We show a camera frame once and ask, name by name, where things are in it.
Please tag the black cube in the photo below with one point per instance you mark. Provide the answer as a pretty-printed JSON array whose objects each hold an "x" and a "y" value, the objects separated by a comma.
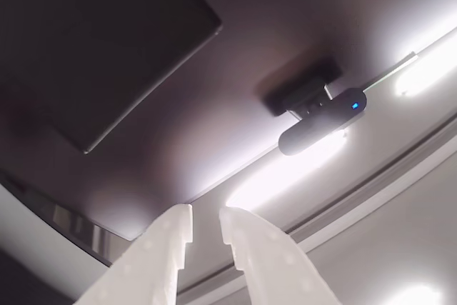
[{"x": 89, "y": 51}]

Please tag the ceiling light strip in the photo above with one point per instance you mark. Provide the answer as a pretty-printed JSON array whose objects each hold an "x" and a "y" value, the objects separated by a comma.
[
  {"x": 425, "y": 76},
  {"x": 278, "y": 176}
]

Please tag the black oval webcam with clip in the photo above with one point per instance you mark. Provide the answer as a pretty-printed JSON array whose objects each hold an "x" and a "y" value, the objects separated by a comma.
[{"x": 321, "y": 123}]

